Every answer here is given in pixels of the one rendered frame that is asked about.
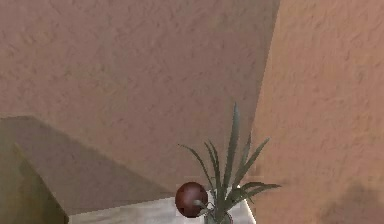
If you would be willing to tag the olive brown cupboard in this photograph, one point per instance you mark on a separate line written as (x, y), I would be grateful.
(23, 196)

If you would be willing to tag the green potted house plant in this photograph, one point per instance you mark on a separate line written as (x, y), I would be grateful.
(230, 166)

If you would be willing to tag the dark red ball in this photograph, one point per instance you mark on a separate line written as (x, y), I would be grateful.
(188, 200)

